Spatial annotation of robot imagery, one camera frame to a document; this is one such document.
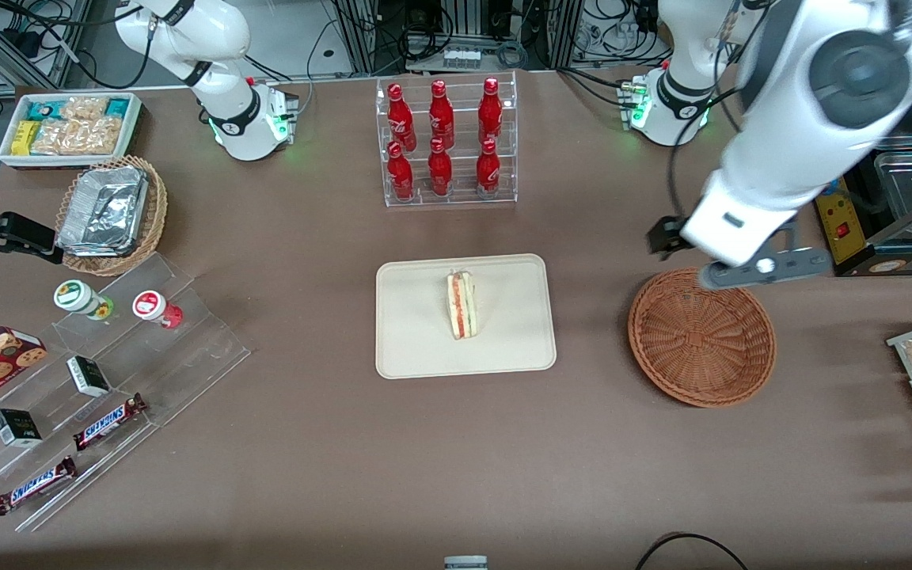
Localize yellow snack packet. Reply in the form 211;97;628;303
11;120;40;157

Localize stacked aluminium foil containers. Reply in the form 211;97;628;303
57;165;149;257

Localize clear bag of crackers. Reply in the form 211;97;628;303
68;117;123;156
31;119;77;156
60;96;110;122

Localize green lidded cup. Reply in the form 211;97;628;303
53;279;115;321

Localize small black carton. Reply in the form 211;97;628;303
66;355;112;398
0;408;44;449

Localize black looped cable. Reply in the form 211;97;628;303
634;531;751;570

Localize triangular sandwich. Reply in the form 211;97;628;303
446;271;478;341

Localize oval light wicker basket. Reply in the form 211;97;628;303
55;155;169;277

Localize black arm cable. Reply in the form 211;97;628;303
665;83;744;222

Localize red soda bottle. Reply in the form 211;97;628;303
386;141;416;202
428;79;456;150
427;138;454;198
477;78;504;148
475;139;502;200
387;83;418;153

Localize clear acrylic stepped display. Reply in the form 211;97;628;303
0;252;253;533

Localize white rectangular snack bin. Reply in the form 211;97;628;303
0;92;143;170

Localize Snickers chocolate bar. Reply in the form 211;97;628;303
73;393;149;453
0;455;78;517

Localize black sealing machine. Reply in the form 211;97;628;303
815;127;912;278

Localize red lidded cup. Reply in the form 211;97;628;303
132;290;184;330

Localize round brown wicker basket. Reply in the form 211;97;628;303
628;267;777;409

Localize clear acrylic bottle rack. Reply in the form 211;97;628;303
375;71;519;208

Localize grey wrist camera bar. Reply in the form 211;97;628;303
699;247;832;291

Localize beige plastic tray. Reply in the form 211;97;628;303
376;253;557;380

